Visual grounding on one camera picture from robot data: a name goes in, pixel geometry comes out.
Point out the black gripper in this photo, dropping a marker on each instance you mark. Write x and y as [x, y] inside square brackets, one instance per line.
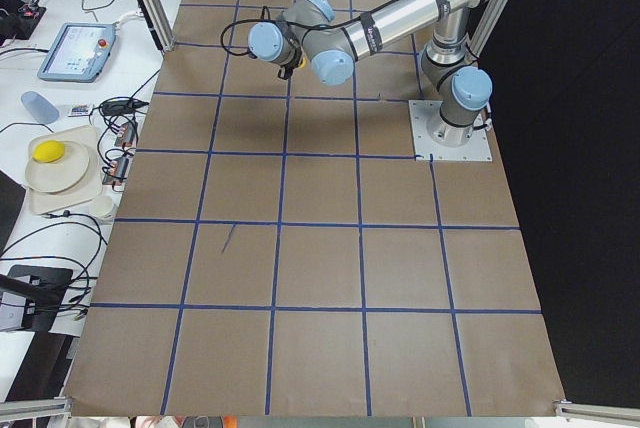
[285, 71]

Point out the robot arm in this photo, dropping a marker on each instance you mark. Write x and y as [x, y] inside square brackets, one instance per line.
[307, 31]

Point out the teach pendant tablet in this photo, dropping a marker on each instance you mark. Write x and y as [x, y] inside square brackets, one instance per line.
[79, 53]

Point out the beige tray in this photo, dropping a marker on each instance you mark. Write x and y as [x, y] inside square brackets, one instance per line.
[89, 187]

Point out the white paper cup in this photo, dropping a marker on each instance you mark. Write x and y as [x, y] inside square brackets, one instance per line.
[103, 208]

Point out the beige plate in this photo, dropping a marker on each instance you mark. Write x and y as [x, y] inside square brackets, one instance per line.
[60, 175]

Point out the yellow ball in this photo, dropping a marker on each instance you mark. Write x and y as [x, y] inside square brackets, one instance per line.
[48, 151]

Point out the blue plastic cup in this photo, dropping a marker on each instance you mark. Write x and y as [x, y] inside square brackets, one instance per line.
[41, 109]

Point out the black device box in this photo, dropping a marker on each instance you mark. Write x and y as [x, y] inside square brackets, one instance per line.
[19, 24]

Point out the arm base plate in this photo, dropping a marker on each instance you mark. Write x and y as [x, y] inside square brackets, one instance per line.
[436, 140]

